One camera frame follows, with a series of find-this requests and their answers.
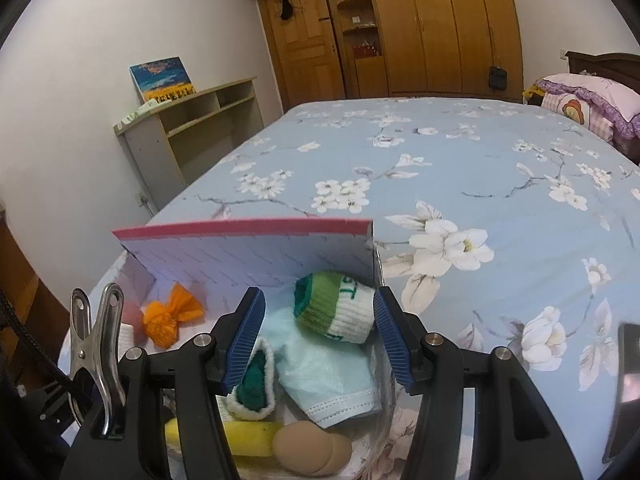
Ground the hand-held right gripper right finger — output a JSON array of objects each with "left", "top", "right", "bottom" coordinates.
[{"left": 372, "top": 285, "right": 583, "bottom": 480}]

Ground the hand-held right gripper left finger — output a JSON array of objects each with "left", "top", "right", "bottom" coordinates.
[{"left": 60, "top": 286, "right": 267, "bottom": 480}]

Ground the green sock with fluffy trim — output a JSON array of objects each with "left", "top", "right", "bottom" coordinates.
[{"left": 225, "top": 337, "right": 276, "bottom": 421}]

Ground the green and white sock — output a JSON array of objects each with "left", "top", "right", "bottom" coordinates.
[{"left": 294, "top": 271, "right": 376, "bottom": 345}]

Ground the pink cardboard box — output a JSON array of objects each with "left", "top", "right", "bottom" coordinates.
[{"left": 111, "top": 217, "right": 386, "bottom": 480}]

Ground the light blue face mask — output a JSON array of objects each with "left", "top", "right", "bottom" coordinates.
[{"left": 260, "top": 307, "right": 379, "bottom": 430}]

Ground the orange cloth pouch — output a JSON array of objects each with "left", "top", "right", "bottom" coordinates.
[{"left": 141, "top": 282, "right": 206, "bottom": 349}]

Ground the yellow foam sponge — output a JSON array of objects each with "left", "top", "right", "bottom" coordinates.
[{"left": 165, "top": 417, "right": 287, "bottom": 457}]

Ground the pink makeup sponge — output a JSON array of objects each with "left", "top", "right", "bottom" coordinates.
[{"left": 121, "top": 302, "right": 149, "bottom": 342}]

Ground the beige makeup sponge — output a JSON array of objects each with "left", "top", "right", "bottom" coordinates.
[{"left": 272, "top": 420, "right": 354, "bottom": 478}]

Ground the metal spring clamp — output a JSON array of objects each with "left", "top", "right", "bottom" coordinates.
[{"left": 69, "top": 282, "right": 127, "bottom": 437}]

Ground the blue floral bedsheet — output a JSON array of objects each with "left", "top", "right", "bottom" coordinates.
[{"left": 57, "top": 97, "right": 640, "bottom": 480}]

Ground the beige wooden shelf unit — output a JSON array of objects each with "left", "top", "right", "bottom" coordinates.
[{"left": 114, "top": 76, "right": 265, "bottom": 212}]

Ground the brown wooden furniture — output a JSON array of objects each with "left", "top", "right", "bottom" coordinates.
[{"left": 0, "top": 210, "right": 72, "bottom": 362}]

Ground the dark flat panel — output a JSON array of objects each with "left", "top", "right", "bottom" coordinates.
[{"left": 602, "top": 322, "right": 640, "bottom": 464}]

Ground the green and white packet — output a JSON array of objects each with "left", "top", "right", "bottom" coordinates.
[{"left": 112, "top": 99, "right": 174, "bottom": 126}]

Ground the blue and yellow painting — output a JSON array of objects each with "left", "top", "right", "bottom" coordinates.
[{"left": 129, "top": 55, "right": 199, "bottom": 106}]

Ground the wooden door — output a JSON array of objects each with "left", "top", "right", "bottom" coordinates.
[{"left": 257, "top": 0, "right": 349, "bottom": 112}]

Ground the pink cartoon pillow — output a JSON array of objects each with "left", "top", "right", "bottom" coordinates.
[{"left": 535, "top": 72, "right": 640, "bottom": 152}]

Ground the wooden corner shelf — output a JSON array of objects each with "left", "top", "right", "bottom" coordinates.
[{"left": 325, "top": 0, "right": 391, "bottom": 99}]

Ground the wooden wardrobe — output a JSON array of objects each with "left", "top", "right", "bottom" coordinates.
[{"left": 230, "top": 0, "right": 524, "bottom": 104}]

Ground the dark wooden headboard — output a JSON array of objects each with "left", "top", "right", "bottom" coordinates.
[{"left": 565, "top": 51, "right": 640, "bottom": 82}]

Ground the black cable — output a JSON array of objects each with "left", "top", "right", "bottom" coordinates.
[{"left": 0, "top": 285, "right": 67, "bottom": 397}]

